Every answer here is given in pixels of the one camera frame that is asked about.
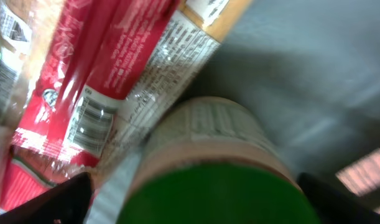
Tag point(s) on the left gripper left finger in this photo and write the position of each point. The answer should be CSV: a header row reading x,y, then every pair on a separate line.
x,y
68,202

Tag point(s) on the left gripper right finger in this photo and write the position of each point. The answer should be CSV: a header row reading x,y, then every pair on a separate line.
x,y
332,206

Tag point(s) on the green lid jar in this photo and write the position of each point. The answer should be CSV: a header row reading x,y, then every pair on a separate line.
x,y
209,161

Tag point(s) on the red and tan cracker package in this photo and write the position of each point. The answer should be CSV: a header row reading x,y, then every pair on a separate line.
x,y
113,69

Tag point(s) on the grey plastic shopping basket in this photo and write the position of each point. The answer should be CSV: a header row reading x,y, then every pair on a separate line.
x,y
310,73

